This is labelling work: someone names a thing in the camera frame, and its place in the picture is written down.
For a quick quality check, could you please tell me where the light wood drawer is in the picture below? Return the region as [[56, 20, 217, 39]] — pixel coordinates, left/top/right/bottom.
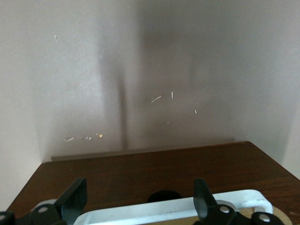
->
[[9, 173, 300, 225]]

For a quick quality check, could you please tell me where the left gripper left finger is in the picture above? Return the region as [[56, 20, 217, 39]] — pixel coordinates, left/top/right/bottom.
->
[[14, 177, 88, 225]]

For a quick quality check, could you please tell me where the dark brown wooden cabinet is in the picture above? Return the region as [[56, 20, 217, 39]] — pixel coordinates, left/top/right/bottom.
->
[[4, 140, 300, 225]]

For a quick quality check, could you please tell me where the brown table cover sheet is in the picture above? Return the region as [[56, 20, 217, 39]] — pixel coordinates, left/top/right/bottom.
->
[[0, 0, 300, 211]]

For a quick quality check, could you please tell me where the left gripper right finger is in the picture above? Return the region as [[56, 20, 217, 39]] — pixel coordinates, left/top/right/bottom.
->
[[193, 178, 245, 225]]

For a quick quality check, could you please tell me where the white metal drawer handle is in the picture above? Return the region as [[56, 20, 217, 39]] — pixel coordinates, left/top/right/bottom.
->
[[74, 189, 274, 225]]

